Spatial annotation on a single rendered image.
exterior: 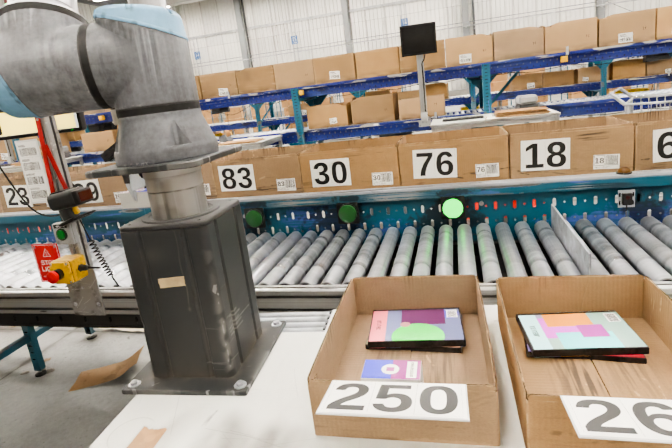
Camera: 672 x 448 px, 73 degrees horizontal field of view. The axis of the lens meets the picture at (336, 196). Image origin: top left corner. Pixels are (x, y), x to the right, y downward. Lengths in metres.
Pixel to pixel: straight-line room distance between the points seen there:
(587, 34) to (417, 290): 5.57
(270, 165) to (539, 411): 1.42
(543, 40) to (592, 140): 4.59
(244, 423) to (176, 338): 0.22
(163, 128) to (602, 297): 0.91
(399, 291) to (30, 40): 0.85
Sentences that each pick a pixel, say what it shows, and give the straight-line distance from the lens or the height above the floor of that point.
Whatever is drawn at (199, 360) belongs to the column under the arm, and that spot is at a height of 0.80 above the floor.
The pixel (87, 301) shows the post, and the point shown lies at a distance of 1.71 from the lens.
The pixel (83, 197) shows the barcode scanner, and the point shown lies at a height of 1.06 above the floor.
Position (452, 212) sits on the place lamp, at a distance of 1.70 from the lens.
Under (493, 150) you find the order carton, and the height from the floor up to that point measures 1.00.
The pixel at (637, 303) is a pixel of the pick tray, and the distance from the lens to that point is 1.12.
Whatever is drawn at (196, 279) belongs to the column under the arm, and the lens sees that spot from 0.90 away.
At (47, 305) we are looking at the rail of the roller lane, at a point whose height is 0.70.
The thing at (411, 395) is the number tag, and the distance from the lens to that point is 0.69.
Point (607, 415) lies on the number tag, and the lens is 0.69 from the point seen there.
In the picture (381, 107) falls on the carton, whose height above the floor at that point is 0.98.
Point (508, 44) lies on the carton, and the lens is 6.27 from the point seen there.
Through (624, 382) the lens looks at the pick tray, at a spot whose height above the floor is 0.76.
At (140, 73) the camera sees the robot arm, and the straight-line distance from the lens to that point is 0.87.
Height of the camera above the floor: 1.27
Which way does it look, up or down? 13 degrees down
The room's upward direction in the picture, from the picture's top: 7 degrees counter-clockwise
